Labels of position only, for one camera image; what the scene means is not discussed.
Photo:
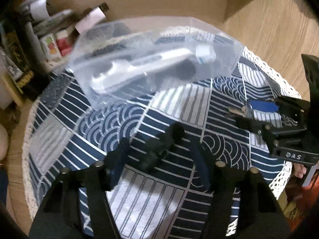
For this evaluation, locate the blue patterned tablecloth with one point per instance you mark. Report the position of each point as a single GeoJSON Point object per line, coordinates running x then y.
{"type": "Point", "coordinates": [137, 138]}

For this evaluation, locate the stack of papers and books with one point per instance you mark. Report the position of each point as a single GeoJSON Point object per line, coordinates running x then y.
{"type": "Point", "coordinates": [50, 33]}

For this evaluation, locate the person right hand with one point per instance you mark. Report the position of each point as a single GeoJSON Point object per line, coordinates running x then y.
{"type": "Point", "coordinates": [299, 170]}

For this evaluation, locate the clear plastic box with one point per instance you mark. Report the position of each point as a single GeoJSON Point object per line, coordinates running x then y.
{"type": "Point", "coordinates": [134, 38]}

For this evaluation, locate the silver white handheld device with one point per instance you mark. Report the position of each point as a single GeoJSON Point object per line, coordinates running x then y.
{"type": "Point", "coordinates": [122, 70]}

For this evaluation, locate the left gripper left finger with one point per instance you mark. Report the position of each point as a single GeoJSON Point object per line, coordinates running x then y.
{"type": "Point", "coordinates": [115, 162]}

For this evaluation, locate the white small box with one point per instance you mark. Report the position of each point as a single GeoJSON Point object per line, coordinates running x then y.
{"type": "Point", "coordinates": [91, 19]}

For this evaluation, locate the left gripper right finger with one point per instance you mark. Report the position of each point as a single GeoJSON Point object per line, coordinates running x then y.
{"type": "Point", "coordinates": [205, 164]}

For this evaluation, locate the bunch of keys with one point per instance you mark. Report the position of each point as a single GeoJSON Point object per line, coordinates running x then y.
{"type": "Point", "coordinates": [255, 110]}

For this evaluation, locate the dark wine bottle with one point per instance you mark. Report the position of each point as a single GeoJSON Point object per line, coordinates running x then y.
{"type": "Point", "coordinates": [32, 80]}

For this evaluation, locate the black cylindrical clip object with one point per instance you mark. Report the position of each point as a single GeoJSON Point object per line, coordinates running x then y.
{"type": "Point", "coordinates": [157, 149]}

